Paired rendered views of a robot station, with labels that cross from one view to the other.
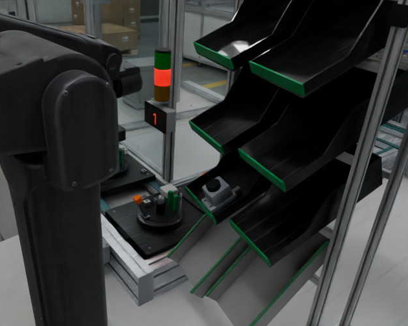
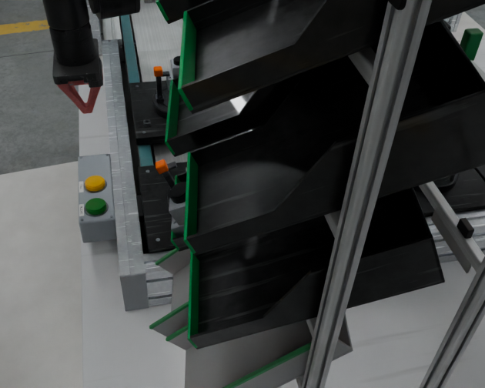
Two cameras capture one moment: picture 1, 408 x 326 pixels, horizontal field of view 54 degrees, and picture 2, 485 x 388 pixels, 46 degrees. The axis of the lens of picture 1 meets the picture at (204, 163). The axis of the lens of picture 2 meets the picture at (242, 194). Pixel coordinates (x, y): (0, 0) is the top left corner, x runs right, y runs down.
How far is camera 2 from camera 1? 0.42 m
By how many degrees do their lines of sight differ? 26
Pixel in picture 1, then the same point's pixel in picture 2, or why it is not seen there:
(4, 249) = (21, 182)
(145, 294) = (134, 299)
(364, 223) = not seen: outside the picture
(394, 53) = (386, 59)
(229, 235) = not seen: hidden behind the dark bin
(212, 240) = not seen: hidden behind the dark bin
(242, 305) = (204, 373)
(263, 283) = (238, 356)
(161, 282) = (162, 290)
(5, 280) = (1, 222)
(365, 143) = (346, 215)
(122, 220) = (149, 188)
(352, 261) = not seen: outside the picture
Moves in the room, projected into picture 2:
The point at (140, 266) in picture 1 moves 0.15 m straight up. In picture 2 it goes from (133, 262) to (125, 202)
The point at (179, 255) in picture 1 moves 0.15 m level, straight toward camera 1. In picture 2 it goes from (174, 265) to (123, 333)
